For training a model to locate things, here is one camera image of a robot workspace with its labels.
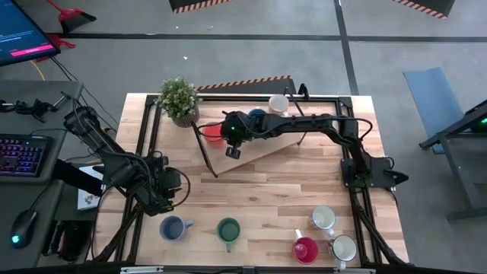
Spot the black hazard striped block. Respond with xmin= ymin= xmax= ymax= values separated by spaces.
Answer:
xmin=168 ymin=0 xmax=231 ymax=14
xmin=391 ymin=0 xmax=457 ymax=21

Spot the potted green plant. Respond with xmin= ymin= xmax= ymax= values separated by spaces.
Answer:
xmin=158 ymin=77 xmax=202 ymax=129

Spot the red lattice white mug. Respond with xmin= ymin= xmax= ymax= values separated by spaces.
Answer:
xmin=329 ymin=234 xmax=358 ymax=271

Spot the pink mug with white handle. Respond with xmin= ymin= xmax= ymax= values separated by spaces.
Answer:
xmin=291 ymin=228 xmax=320 ymax=266

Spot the black computer mouse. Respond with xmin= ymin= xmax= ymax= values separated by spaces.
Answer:
xmin=9 ymin=209 xmax=39 ymax=250

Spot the grey side desk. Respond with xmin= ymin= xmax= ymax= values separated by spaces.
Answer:
xmin=0 ymin=79 xmax=84 ymax=271

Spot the navy patterned white mug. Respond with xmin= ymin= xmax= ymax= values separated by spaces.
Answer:
xmin=311 ymin=205 xmax=338 ymax=237

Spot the red and black dustpan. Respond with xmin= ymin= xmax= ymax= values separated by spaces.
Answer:
xmin=45 ymin=0 xmax=97 ymax=33

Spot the white booklet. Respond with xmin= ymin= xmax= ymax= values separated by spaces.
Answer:
xmin=77 ymin=165 xmax=106 ymax=212

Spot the red plastic brush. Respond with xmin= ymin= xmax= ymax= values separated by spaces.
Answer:
xmin=47 ymin=33 xmax=76 ymax=50

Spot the wooden shelf with black frame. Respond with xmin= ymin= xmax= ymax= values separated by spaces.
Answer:
xmin=192 ymin=85 xmax=311 ymax=179

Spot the black hazard striped ramp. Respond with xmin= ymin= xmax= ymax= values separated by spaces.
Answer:
xmin=193 ymin=75 xmax=297 ymax=95

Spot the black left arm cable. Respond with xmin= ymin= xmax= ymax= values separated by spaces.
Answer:
xmin=167 ymin=166 xmax=192 ymax=209

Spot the green faceted mug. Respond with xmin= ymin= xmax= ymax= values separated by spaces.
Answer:
xmin=215 ymin=217 xmax=242 ymax=253

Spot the yellow cable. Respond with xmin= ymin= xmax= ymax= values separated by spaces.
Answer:
xmin=29 ymin=59 xmax=46 ymax=81

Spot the backlit keyboard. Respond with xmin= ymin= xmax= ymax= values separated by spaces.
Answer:
xmin=0 ymin=133 xmax=53 ymax=178

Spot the computer monitor with pink bar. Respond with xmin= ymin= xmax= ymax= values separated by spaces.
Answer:
xmin=0 ymin=0 xmax=62 ymax=68

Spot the blue floor mat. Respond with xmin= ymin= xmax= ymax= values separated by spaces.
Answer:
xmin=403 ymin=67 xmax=466 ymax=155

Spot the black aluminium table frame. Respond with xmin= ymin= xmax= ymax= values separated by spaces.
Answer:
xmin=91 ymin=93 xmax=410 ymax=267

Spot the black bag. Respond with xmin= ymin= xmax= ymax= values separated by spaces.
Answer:
xmin=41 ymin=218 xmax=94 ymax=263

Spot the dark grey side table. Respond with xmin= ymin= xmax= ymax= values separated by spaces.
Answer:
xmin=418 ymin=99 xmax=487 ymax=221

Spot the yellow dotted white mug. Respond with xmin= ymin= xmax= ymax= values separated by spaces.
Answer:
xmin=268 ymin=94 xmax=291 ymax=117

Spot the grey mug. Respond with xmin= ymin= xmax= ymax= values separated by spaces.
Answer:
xmin=159 ymin=215 xmax=195 ymax=243

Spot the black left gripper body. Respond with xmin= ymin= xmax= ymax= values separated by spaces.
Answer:
xmin=151 ymin=155 xmax=183 ymax=191

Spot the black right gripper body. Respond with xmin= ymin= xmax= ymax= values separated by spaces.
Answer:
xmin=221 ymin=110 xmax=250 ymax=145

